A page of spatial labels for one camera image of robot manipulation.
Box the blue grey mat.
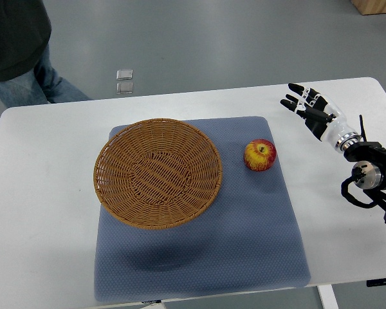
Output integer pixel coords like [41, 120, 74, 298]
[95, 117, 310, 303]

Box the upper metal floor plate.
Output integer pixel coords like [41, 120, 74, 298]
[116, 69, 133, 80]

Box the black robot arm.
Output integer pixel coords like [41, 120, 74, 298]
[339, 115, 386, 224]

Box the white table leg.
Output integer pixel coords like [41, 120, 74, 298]
[317, 285, 339, 309]

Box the red yellow apple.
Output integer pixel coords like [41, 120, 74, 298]
[243, 139, 277, 172]

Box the wooden box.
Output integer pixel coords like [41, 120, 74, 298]
[351, 0, 386, 15]

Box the brown wicker basket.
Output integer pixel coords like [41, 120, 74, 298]
[93, 118, 223, 230]

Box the black table control panel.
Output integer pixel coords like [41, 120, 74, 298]
[366, 278, 386, 287]

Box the person in dark jacket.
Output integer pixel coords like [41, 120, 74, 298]
[0, 1, 89, 108]

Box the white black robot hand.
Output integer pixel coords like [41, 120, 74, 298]
[280, 83, 361, 153]

